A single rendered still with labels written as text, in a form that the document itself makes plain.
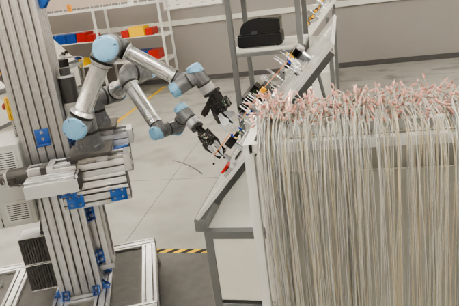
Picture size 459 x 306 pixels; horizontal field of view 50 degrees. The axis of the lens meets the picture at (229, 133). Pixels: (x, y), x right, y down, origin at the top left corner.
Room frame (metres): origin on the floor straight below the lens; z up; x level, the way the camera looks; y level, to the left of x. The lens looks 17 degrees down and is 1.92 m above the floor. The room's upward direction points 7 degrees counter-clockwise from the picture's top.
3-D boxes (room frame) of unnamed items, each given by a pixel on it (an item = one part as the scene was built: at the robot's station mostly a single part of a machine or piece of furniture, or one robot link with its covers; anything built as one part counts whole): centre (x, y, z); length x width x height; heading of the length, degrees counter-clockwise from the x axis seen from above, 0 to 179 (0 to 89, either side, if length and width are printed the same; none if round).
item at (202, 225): (2.67, 0.05, 0.83); 1.18 x 0.05 x 0.06; 166
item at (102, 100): (2.99, 0.80, 1.33); 0.13 x 0.12 x 0.14; 133
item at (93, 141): (2.50, 0.74, 1.21); 0.15 x 0.15 x 0.10
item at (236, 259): (2.59, -0.26, 0.60); 1.17 x 0.58 x 0.40; 166
